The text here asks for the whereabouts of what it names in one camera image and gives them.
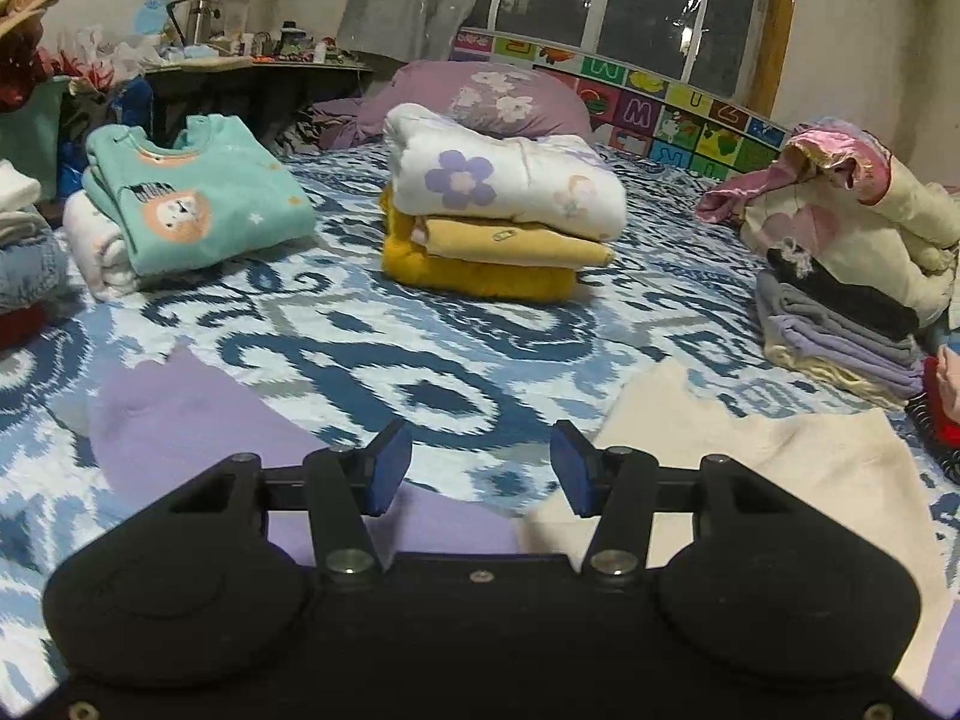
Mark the pink plush toy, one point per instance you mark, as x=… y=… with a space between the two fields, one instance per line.
x=817 y=146

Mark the colourful alphabet play mat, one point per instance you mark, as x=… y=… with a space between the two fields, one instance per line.
x=637 y=111

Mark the grey folded garment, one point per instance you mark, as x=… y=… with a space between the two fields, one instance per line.
x=795 y=307

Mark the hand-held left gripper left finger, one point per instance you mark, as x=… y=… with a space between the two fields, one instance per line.
x=390 y=469

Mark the grey curtain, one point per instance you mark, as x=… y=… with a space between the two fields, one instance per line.
x=420 y=0

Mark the white folded clothes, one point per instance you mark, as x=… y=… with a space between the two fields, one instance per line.
x=15 y=191

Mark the pale yellow folded garment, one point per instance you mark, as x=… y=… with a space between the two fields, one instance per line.
x=817 y=373

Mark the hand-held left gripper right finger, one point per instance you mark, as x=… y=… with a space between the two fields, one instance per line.
x=570 y=476

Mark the white curved pole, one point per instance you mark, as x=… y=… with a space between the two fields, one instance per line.
x=706 y=0

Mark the green storage box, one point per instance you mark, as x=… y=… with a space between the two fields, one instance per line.
x=34 y=135

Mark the cream sweatshirt with purple sleeves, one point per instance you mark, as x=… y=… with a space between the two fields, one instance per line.
x=750 y=435

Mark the window with white frame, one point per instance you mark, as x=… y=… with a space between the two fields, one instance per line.
x=652 y=0

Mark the stack of folded clothes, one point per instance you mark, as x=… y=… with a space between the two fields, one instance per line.
x=825 y=349

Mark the blue bag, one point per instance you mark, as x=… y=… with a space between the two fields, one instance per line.
x=131 y=112

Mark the straw hat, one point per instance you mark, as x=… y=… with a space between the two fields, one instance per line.
x=22 y=4

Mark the clutter of small desk items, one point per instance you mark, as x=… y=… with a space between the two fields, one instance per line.
x=225 y=22

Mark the dark wooden desk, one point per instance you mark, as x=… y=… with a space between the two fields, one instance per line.
x=225 y=90

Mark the purple floral pillow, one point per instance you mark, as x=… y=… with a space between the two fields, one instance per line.
x=487 y=97

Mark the teal folded cartoon shirt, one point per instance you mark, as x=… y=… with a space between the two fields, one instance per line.
x=225 y=187

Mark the tan folded garment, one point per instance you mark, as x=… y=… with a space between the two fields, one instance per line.
x=517 y=241

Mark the dark striped garment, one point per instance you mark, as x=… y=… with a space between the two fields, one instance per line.
x=934 y=442

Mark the dark red cloth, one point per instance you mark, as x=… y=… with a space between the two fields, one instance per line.
x=19 y=326

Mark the red garment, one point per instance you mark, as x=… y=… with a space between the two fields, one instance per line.
x=943 y=397

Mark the black folded garment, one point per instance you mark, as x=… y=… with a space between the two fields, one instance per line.
x=847 y=296

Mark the folded blue jeans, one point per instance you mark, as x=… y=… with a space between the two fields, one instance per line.
x=30 y=270

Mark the white plastic bag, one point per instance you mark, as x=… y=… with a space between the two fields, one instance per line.
x=112 y=52

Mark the white fleece folded garment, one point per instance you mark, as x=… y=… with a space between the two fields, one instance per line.
x=97 y=247

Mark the white floral folded garment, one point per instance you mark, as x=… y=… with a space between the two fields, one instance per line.
x=525 y=180

